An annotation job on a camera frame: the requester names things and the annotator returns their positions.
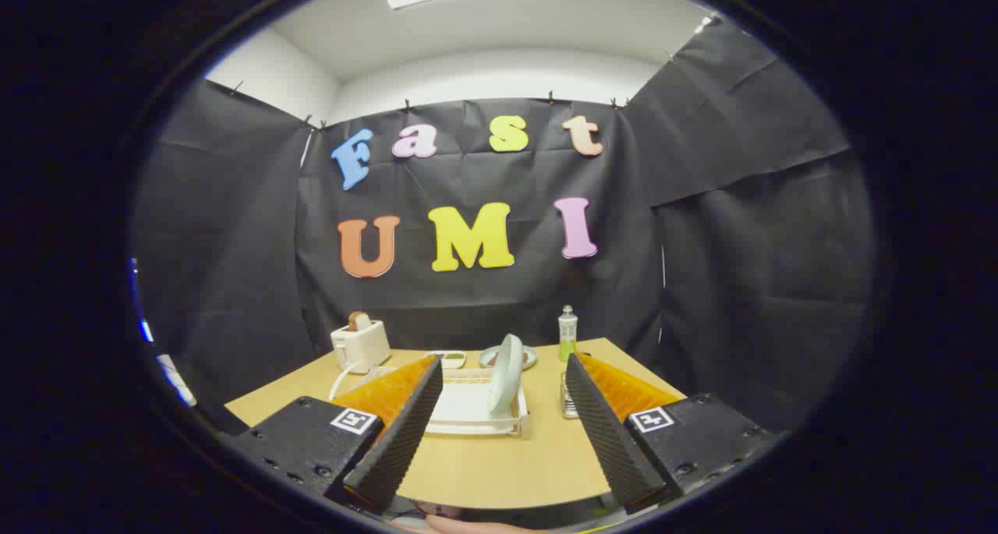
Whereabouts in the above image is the green drink bottle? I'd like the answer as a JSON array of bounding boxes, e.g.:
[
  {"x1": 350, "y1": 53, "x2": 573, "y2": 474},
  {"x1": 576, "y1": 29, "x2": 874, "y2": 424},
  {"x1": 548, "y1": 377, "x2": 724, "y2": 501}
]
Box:
[{"x1": 557, "y1": 305, "x2": 579, "y2": 362}]

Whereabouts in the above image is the black backdrop cloth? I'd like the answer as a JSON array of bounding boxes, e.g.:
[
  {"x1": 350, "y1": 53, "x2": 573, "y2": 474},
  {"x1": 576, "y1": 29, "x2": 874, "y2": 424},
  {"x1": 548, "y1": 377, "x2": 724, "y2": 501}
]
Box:
[{"x1": 131, "y1": 16, "x2": 878, "y2": 441}]

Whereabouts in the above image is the white toaster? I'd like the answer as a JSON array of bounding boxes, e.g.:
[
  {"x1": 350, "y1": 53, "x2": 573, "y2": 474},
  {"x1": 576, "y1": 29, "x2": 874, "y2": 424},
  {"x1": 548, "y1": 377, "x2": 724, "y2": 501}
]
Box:
[{"x1": 330, "y1": 320, "x2": 392, "y2": 375}]

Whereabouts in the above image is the metal wire basket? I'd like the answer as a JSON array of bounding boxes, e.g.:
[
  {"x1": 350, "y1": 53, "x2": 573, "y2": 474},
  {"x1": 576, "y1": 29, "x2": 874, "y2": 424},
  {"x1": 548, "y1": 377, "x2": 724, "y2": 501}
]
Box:
[{"x1": 559, "y1": 372, "x2": 582, "y2": 420}]

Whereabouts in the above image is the white printed sheet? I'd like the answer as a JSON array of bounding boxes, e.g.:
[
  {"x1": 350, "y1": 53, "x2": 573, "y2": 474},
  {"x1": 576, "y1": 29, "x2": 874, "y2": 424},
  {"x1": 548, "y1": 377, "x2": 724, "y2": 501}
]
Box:
[{"x1": 156, "y1": 354, "x2": 196, "y2": 407}]

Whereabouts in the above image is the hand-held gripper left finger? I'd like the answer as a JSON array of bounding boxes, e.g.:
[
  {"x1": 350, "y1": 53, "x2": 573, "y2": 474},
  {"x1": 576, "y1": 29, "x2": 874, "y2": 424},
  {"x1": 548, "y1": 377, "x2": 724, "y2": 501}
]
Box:
[{"x1": 221, "y1": 355, "x2": 444, "y2": 515}]

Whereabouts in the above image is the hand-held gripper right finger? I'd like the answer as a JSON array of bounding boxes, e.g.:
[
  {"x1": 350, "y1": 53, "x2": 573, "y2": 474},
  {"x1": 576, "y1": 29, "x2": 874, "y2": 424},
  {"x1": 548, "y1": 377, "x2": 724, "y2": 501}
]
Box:
[{"x1": 564, "y1": 352, "x2": 783, "y2": 515}]

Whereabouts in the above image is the white drip tray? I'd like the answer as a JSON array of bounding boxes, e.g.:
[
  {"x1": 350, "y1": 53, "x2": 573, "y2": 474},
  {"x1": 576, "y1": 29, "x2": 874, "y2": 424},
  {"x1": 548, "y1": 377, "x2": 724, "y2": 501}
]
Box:
[{"x1": 433, "y1": 380, "x2": 522, "y2": 426}]

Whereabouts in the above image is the small pale green food plate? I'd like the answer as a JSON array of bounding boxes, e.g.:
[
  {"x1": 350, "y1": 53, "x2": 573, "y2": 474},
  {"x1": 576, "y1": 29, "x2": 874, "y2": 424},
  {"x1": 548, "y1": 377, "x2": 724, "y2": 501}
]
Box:
[{"x1": 478, "y1": 345, "x2": 539, "y2": 371}]

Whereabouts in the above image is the blue white bright screen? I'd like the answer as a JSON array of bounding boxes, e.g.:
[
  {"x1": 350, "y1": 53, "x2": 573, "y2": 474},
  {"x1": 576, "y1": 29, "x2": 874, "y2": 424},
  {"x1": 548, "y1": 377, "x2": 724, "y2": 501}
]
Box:
[{"x1": 131, "y1": 260, "x2": 154, "y2": 341}]

